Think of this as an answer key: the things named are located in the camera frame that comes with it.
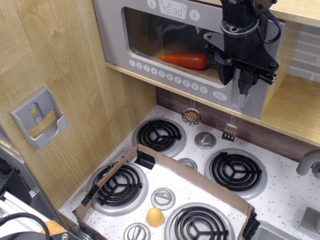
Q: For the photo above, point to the black burner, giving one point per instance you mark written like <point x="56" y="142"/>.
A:
<point x="159" y="135"/>
<point x="122" y="188"/>
<point x="235" y="172"/>
<point x="199" y="223"/>

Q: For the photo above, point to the middle small grey knob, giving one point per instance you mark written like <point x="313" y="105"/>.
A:
<point x="189" y="163"/>

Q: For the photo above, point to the grey toy sink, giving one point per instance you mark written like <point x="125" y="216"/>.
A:
<point x="307" y="227"/>

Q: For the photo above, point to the back grey stove knob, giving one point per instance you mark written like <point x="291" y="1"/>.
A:
<point x="205" y="140"/>

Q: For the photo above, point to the hanging toy spatula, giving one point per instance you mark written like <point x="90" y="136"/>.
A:
<point x="230" y="130"/>

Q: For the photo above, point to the front right black burner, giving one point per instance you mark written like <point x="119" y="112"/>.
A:
<point x="199" y="223"/>

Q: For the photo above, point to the grey toy microwave door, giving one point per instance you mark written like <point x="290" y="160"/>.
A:
<point x="135" y="32"/>

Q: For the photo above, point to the front left black burner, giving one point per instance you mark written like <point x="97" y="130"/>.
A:
<point x="122" y="188"/>

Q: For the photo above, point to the orange toy carrot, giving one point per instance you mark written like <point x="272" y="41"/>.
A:
<point x="196" y="61"/>

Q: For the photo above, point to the brown cardboard fence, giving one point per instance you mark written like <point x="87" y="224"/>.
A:
<point x="149" y="158"/>

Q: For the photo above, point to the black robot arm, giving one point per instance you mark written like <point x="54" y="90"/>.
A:
<point x="243" y="12"/>

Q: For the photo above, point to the grey wall phone holder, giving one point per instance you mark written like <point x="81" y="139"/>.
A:
<point x="34" y="110"/>

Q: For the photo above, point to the front grey stove knob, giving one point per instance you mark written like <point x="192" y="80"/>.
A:
<point x="137" y="231"/>

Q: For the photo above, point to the yellow ridged toy shell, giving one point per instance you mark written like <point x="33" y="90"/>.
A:
<point x="154" y="217"/>

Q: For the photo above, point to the back right black burner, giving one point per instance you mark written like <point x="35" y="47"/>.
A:
<point x="235" y="172"/>

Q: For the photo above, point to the grey stove knob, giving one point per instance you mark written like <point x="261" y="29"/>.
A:
<point x="205" y="140"/>
<point x="137" y="231"/>
<point x="163" y="198"/>

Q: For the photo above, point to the back left black burner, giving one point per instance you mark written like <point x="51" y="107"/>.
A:
<point x="159" y="135"/>

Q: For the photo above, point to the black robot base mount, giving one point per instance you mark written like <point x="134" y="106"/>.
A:
<point x="11" y="182"/>

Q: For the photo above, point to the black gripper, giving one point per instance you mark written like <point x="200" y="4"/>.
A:
<point x="243" y="49"/>

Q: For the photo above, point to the centre grey stove knob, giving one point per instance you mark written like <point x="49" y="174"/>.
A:
<point x="163" y="198"/>

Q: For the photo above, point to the grey toy faucet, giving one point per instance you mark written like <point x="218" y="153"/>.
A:
<point x="310" y="160"/>

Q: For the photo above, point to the hanging toy strainer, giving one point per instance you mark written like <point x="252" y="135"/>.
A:
<point x="191" y="115"/>

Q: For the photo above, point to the silver microwave door handle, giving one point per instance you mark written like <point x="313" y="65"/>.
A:
<point x="238" y="100"/>

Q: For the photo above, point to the orange toy at bottom left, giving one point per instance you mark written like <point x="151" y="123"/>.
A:
<point x="54" y="228"/>

